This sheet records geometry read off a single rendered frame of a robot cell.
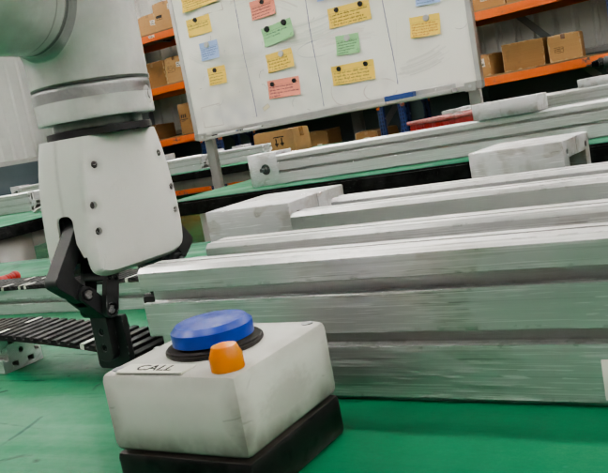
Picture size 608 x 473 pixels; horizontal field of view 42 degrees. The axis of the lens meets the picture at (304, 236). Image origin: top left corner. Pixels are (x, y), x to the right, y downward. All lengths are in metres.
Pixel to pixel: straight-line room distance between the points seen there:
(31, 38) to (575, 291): 0.36
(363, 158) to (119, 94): 1.65
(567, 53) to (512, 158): 9.32
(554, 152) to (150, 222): 0.42
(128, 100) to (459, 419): 0.31
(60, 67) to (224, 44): 3.38
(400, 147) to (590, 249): 1.76
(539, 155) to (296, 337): 0.50
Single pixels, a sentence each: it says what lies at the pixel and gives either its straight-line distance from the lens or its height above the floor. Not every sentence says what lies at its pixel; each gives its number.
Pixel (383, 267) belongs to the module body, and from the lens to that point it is 0.42.
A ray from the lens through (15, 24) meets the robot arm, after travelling 0.52.
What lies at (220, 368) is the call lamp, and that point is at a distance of 0.34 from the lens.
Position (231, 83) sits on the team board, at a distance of 3.92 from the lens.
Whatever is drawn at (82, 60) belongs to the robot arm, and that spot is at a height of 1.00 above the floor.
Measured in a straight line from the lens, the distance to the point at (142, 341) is 0.61.
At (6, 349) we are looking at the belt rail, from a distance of 0.71.
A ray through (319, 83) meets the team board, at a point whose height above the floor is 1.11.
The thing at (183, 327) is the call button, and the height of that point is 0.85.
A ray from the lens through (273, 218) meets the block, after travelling 0.68.
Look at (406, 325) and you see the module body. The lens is 0.43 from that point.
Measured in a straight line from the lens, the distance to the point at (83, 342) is 0.63.
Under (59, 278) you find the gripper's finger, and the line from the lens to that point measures 0.55.
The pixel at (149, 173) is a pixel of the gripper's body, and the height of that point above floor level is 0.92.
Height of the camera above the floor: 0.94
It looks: 8 degrees down
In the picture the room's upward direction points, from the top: 10 degrees counter-clockwise
